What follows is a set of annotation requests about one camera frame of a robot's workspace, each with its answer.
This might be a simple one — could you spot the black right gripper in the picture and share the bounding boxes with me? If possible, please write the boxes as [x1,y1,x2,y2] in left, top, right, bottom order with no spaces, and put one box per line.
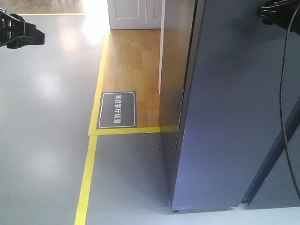
[256,0,300,35]

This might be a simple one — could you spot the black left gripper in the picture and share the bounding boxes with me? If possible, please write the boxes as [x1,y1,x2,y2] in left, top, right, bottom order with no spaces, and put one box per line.
[0,8,45,49]

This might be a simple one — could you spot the dark grey fridge body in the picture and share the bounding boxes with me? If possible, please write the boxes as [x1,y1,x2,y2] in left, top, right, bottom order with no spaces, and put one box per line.
[159,0,300,213]

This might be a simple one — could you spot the open fridge door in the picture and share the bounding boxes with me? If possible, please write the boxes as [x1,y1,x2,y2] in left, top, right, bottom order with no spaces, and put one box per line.
[171,0,286,212]

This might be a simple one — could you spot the white panelled cabinet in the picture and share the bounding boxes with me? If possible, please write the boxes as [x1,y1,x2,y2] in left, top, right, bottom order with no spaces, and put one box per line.
[107,0,164,30]

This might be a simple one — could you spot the grey floor sign sticker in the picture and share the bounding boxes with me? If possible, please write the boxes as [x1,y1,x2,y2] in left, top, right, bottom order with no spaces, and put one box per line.
[97,91,138,129]

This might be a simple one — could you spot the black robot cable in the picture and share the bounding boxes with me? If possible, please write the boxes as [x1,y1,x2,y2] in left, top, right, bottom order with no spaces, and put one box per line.
[279,7,300,197]

